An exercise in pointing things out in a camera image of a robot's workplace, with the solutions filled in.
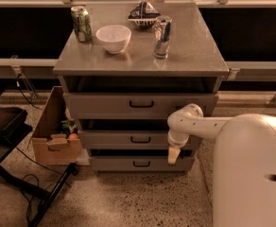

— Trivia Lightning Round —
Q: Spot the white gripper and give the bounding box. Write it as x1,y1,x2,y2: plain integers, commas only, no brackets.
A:
167,131,189,165

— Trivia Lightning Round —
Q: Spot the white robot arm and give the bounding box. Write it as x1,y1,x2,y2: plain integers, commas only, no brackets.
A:
167,104,276,227

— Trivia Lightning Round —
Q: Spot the grey drawer cabinet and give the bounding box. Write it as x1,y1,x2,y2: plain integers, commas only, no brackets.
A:
54,1,229,160

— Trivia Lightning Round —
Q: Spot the grey top drawer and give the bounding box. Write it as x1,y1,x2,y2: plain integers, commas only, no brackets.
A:
63,93,218,119

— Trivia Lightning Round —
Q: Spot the orange fruit in box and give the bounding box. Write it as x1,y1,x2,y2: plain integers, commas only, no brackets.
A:
68,133,79,140

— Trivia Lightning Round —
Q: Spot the metal railing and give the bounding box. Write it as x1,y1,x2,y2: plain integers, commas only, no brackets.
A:
0,0,276,107

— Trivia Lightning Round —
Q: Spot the cardboard box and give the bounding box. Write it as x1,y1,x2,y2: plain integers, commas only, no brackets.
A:
31,86,82,165

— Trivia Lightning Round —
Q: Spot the silver blue energy drink can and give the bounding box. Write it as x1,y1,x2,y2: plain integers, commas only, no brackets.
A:
153,16,172,59

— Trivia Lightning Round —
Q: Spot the white bowl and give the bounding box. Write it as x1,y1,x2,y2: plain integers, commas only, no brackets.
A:
96,25,131,54

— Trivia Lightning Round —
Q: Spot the dark chip bag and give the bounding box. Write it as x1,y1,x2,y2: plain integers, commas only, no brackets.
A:
128,1,160,29

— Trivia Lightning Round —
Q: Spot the green soda can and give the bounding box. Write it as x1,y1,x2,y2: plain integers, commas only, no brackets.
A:
71,6,92,43

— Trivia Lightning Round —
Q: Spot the black stand with tray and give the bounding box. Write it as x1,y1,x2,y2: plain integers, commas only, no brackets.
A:
0,86,78,227

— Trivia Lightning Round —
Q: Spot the black cable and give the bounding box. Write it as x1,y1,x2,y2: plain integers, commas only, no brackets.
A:
14,73,73,224

